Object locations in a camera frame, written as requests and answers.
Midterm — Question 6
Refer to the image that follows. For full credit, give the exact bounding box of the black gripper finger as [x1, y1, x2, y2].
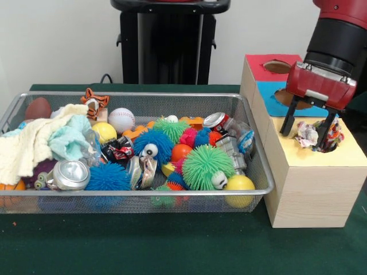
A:
[279, 95, 301, 137]
[317, 107, 339, 152]

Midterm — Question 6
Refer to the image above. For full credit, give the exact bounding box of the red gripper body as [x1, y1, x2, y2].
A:
[286, 61, 358, 111]

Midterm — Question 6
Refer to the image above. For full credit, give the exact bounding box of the white colourful patterned cloth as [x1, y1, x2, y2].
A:
[295, 117, 345, 152]

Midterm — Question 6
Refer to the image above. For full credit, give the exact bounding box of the green spiky ball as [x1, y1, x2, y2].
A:
[182, 144, 236, 191]

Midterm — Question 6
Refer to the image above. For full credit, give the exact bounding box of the mint green cloth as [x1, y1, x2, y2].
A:
[47, 114, 96, 162]

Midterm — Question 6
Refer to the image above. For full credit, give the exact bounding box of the cream knitted cloth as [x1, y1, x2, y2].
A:
[0, 103, 90, 186]

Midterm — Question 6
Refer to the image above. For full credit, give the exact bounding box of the wooden box with three holes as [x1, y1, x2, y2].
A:
[240, 53, 367, 229]

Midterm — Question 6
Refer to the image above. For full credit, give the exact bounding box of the silver mesh bin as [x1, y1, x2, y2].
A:
[0, 91, 276, 215]

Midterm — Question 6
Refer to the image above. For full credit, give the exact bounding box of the dark green table cloth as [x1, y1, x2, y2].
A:
[0, 83, 367, 275]
[342, 94, 367, 131]

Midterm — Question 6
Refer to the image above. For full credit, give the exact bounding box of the yellow ball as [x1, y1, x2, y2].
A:
[222, 174, 256, 207]

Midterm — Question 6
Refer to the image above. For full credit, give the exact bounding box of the green spiky toy with eyes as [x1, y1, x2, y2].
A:
[153, 116, 192, 144]

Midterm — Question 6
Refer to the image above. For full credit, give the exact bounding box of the blue spiky ball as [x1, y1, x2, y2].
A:
[133, 128, 175, 167]
[84, 162, 132, 192]

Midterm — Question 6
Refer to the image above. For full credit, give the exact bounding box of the white baseball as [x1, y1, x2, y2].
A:
[108, 107, 136, 134]

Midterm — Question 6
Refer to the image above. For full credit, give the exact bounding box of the tiger plush toy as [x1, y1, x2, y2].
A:
[80, 88, 111, 121]

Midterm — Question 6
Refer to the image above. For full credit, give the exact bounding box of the crushed silver can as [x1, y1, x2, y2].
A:
[45, 159, 91, 191]

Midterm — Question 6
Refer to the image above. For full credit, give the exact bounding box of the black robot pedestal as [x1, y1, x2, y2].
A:
[110, 0, 232, 85]

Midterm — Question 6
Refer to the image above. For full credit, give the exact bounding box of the black cable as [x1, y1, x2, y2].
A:
[99, 73, 116, 85]

